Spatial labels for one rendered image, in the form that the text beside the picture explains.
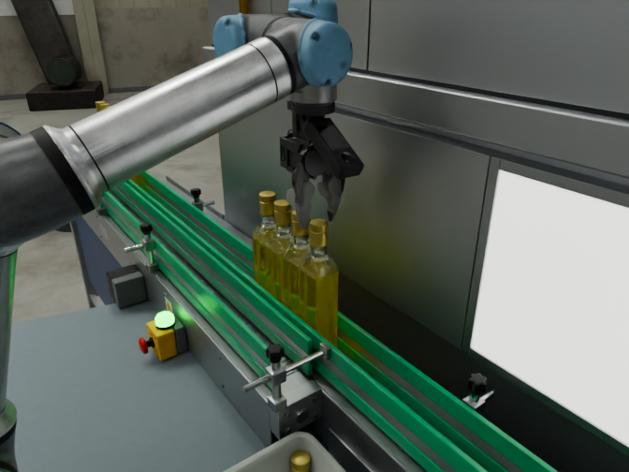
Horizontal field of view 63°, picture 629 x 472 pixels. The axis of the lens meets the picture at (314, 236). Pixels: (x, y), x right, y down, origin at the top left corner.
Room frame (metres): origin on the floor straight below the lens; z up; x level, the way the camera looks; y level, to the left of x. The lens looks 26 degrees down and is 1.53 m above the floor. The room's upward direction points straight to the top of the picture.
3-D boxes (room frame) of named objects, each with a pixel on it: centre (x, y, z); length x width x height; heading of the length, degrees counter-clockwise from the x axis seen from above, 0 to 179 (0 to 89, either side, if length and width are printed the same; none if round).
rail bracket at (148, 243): (1.13, 0.44, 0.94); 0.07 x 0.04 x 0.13; 126
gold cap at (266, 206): (0.96, 0.10, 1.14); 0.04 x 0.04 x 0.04
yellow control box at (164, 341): (0.98, 0.35, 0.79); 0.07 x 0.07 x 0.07; 36
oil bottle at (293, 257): (0.87, 0.03, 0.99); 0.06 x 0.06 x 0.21; 37
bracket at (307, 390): (0.69, 0.03, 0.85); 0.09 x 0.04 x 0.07; 126
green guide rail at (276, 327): (1.45, 0.52, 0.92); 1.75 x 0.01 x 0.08; 36
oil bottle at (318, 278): (0.82, -0.01, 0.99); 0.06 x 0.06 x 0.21; 35
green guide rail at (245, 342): (1.40, 0.58, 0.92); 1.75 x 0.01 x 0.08; 36
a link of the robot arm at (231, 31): (0.77, 0.07, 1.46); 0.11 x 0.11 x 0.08; 36
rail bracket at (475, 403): (0.60, -0.26, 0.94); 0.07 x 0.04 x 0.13; 126
